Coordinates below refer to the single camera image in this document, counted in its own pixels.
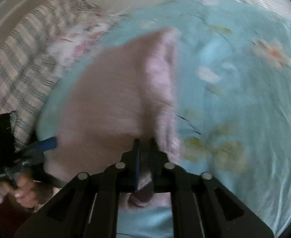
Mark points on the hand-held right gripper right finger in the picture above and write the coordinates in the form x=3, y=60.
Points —
x=155, y=163

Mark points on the white pink floral cloth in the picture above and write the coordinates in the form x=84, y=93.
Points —
x=78, y=42

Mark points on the pink knit sweater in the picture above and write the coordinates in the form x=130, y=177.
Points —
x=105, y=104

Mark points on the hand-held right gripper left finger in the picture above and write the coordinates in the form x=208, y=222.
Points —
x=136, y=168

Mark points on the person's left hand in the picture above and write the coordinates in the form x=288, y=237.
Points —
x=29, y=191

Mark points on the plaid quilt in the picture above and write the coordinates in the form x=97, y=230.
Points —
x=24, y=74

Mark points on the light blue floral bedsheet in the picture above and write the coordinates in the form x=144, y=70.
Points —
x=234, y=104

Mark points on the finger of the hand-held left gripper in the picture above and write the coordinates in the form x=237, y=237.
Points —
x=47, y=143
x=34, y=160

